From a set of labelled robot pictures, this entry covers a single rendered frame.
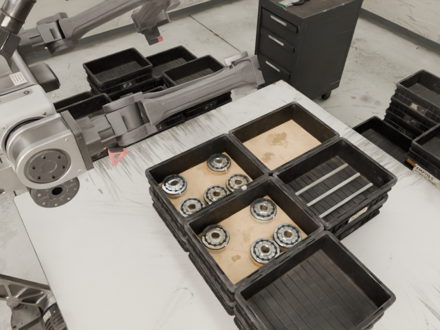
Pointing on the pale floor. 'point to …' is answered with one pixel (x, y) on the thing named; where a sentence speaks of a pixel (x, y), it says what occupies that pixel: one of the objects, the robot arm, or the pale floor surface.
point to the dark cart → (305, 43)
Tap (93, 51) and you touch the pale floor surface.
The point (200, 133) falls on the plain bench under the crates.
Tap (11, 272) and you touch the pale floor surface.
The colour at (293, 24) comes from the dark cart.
